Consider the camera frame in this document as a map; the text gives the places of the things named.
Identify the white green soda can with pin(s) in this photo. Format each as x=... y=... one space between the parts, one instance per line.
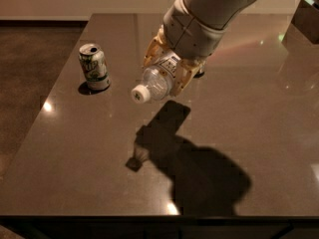
x=94 y=66

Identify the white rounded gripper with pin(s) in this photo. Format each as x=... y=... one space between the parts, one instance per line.
x=186 y=34

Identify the dark box at right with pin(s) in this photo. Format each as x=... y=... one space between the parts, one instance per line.
x=305 y=23

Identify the dark green soda can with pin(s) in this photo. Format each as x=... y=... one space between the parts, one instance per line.
x=199 y=74

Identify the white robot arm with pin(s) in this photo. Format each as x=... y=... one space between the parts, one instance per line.
x=216 y=14

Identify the clear plastic bottle blue label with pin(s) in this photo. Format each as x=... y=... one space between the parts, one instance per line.
x=157 y=80

